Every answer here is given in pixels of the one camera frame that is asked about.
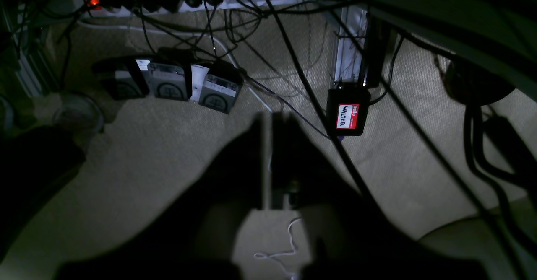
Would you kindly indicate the aluminium table leg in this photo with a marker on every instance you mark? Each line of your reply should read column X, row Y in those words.
column 349, row 26

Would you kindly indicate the black box with name sticker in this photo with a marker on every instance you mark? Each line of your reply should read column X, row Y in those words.
column 347, row 110

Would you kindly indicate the black foot pedal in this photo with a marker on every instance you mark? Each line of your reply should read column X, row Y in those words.
column 170, row 80
column 124, row 77

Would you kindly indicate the left black foot pedal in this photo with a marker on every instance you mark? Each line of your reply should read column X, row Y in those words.
column 124, row 77

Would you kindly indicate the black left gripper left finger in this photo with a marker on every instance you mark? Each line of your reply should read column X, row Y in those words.
column 195, row 236

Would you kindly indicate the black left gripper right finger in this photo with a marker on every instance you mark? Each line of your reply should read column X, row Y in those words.
column 350, row 239

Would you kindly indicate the middle black foot pedal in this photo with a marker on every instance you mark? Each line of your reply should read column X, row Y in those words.
column 170, row 80

